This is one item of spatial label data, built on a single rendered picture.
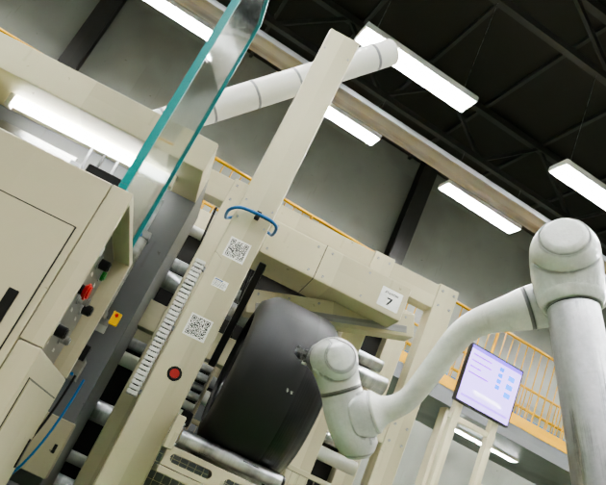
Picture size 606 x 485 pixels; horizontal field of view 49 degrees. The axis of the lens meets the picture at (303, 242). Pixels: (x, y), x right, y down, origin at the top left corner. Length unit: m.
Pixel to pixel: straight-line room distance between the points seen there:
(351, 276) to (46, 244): 1.42
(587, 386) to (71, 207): 1.07
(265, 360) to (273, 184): 0.67
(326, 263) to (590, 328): 1.40
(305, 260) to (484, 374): 3.93
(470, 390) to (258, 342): 4.34
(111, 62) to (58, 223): 11.15
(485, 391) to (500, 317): 4.72
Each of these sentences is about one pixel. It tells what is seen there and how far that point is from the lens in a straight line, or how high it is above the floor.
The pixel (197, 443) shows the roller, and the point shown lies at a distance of 2.05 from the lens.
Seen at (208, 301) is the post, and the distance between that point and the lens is 2.18.
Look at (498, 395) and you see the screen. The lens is 6.37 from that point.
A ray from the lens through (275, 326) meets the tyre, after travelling 2.03.
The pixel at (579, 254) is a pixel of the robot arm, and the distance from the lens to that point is 1.38.
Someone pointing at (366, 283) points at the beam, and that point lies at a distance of 2.61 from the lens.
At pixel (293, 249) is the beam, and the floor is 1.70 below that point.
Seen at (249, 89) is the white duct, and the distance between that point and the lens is 2.82.
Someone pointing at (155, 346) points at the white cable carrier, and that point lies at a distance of 2.19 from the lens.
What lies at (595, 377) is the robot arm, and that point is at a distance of 1.33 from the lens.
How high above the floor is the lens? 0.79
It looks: 22 degrees up
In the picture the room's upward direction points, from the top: 25 degrees clockwise
